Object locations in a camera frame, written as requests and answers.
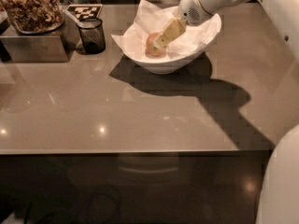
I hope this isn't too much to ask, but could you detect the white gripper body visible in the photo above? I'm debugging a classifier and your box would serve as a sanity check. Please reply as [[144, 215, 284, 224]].
[[173, 0, 212, 26]]

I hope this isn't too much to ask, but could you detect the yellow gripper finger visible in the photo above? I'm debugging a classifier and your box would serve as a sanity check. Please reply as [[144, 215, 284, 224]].
[[153, 18, 187, 49]]

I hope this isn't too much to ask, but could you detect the red yellow apple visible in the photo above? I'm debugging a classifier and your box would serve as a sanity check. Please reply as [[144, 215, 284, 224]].
[[145, 33, 166, 57]]

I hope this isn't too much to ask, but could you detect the white bowl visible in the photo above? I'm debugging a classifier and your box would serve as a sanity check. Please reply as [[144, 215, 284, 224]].
[[123, 5, 222, 76]]

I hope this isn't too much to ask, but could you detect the white paper liner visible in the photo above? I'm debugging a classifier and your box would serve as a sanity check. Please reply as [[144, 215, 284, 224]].
[[110, 0, 219, 61]]

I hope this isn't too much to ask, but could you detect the black mesh cup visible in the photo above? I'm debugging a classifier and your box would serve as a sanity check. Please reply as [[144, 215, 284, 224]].
[[77, 18, 106, 54]]

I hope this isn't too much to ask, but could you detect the checkered marker tag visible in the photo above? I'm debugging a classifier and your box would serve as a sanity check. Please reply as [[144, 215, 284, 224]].
[[67, 4, 103, 21]]

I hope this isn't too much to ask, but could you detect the steel box stand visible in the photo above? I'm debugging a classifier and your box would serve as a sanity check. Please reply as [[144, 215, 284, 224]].
[[0, 16, 80, 63]]

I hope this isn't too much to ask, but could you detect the glass jar of snacks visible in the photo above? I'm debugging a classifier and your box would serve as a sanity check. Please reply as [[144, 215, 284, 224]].
[[0, 0, 64, 34]]

